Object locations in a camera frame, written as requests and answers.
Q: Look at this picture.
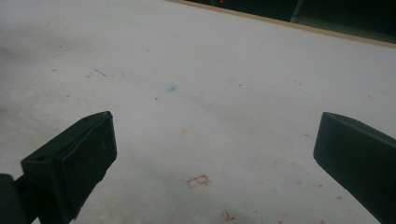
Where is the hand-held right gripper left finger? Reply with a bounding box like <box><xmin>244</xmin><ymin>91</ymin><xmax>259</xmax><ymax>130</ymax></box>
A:
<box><xmin>20</xmin><ymin>110</ymin><xmax>118</xmax><ymax>224</ymax></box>

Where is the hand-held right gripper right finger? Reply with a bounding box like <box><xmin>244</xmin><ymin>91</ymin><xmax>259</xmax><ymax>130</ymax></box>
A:
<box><xmin>313</xmin><ymin>111</ymin><xmax>396</xmax><ymax>224</ymax></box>

